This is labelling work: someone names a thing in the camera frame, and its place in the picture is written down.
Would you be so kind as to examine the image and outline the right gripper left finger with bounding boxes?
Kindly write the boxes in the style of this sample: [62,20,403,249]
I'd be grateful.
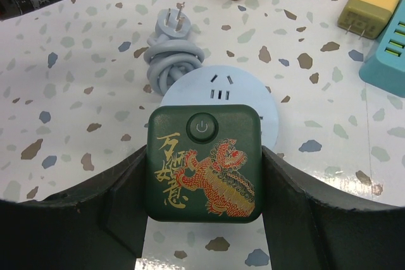
[1,148,147,269]

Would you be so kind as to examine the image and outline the yellow green plug adapter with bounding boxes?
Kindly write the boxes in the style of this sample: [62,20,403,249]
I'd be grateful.
[337,0,400,39]

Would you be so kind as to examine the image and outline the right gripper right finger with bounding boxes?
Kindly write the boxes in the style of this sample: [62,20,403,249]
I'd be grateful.
[262,147,404,269]

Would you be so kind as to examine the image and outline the dark green cube socket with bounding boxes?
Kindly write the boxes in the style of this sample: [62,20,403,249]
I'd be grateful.
[144,104,264,223]

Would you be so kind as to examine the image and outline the round light blue socket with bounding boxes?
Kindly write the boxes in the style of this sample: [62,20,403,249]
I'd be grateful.
[160,65,279,149]

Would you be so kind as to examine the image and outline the teal power strip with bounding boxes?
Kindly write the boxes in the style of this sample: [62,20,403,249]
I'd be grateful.
[359,0,404,97]

